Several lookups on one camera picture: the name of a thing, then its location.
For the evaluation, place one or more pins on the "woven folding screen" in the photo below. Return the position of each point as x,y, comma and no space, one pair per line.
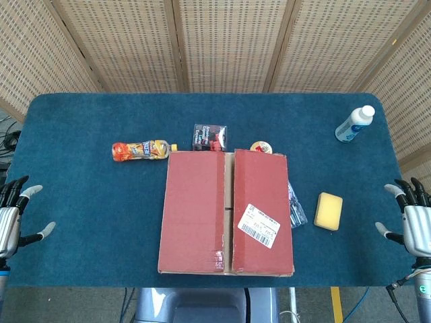
235,43

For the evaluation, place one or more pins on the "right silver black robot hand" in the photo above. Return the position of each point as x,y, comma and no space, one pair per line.
419,228

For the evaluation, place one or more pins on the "orange drink bottle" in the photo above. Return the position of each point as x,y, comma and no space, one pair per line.
141,151

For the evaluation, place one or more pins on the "clear plastic packet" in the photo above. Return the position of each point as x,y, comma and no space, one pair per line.
298,212

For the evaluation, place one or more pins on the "black coffee capsule box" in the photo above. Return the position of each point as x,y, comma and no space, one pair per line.
208,136

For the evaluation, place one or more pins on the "white bottle blue label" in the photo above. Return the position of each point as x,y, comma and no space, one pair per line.
353,124

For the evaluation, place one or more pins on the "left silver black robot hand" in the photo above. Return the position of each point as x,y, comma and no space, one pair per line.
9,228

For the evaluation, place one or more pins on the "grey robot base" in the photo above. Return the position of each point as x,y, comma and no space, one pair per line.
202,306

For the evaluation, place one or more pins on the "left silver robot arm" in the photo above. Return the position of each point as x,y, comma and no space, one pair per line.
2,279

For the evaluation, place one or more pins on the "yellow floor tape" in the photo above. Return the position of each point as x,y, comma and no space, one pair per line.
336,304

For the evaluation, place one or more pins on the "red brown cardboard box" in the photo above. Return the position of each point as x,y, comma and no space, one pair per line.
195,208

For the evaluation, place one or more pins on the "blue carpet table cover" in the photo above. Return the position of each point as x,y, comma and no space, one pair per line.
84,202

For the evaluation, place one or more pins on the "white pole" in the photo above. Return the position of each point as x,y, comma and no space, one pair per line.
293,303

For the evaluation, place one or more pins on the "yellow sponge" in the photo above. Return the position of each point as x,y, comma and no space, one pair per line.
328,212

